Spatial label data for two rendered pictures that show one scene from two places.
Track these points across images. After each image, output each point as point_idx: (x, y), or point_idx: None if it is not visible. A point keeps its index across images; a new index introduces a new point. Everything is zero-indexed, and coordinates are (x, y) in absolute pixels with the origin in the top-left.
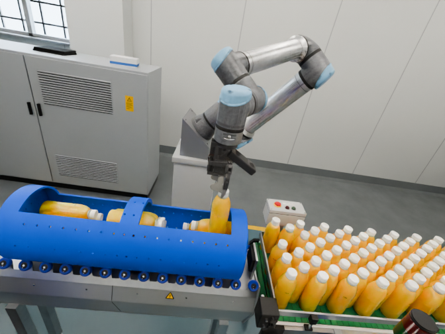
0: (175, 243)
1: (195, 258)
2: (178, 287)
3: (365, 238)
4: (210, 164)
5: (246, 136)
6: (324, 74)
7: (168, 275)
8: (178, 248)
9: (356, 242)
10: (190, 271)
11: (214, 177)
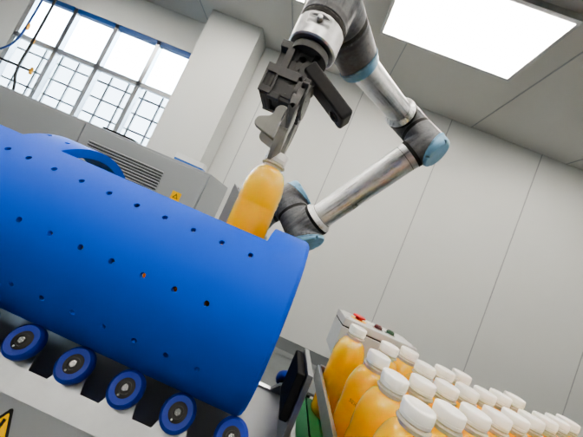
0: (120, 205)
1: (150, 257)
2: (49, 394)
3: (564, 426)
4: (271, 68)
5: (316, 225)
6: (438, 139)
7: (49, 360)
8: (118, 218)
9: (551, 426)
10: (114, 305)
11: (266, 137)
